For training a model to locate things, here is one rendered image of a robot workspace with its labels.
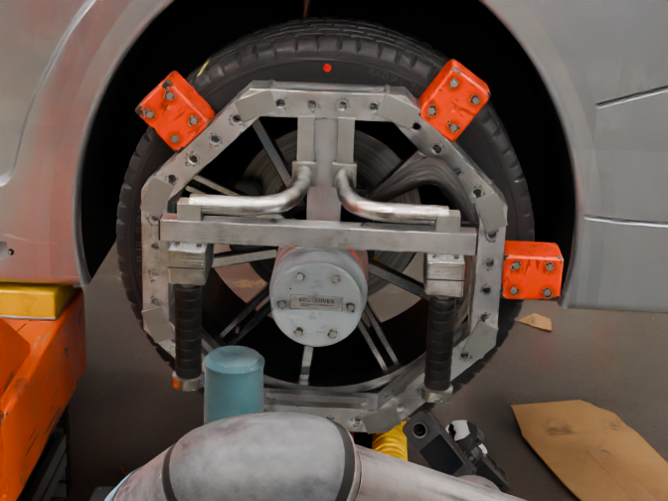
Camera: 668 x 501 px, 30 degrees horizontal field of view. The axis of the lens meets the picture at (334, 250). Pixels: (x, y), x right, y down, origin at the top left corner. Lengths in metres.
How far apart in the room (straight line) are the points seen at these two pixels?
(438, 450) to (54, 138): 0.78
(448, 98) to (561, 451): 1.56
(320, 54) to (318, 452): 0.82
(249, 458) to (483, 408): 2.24
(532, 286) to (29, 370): 0.77
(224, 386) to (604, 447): 1.61
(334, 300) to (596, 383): 1.96
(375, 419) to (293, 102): 0.52
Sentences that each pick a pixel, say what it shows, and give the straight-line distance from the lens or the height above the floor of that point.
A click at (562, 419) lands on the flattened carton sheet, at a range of 3.34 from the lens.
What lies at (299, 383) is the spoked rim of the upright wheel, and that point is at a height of 0.62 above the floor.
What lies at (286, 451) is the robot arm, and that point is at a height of 0.93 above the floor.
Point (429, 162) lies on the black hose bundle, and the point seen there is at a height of 1.05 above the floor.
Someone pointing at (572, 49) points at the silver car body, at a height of 1.17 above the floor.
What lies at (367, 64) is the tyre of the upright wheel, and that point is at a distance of 1.87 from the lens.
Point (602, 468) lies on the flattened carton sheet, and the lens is 3.15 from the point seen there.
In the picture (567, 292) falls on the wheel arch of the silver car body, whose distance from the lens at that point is 2.06.
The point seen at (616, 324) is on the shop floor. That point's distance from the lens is 4.03.
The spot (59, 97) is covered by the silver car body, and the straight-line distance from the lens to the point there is 2.01.
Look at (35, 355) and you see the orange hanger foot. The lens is 2.01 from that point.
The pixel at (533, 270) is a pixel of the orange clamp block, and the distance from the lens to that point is 1.88.
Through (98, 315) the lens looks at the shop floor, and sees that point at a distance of 3.92.
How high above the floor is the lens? 1.50
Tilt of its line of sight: 20 degrees down
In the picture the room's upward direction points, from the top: 2 degrees clockwise
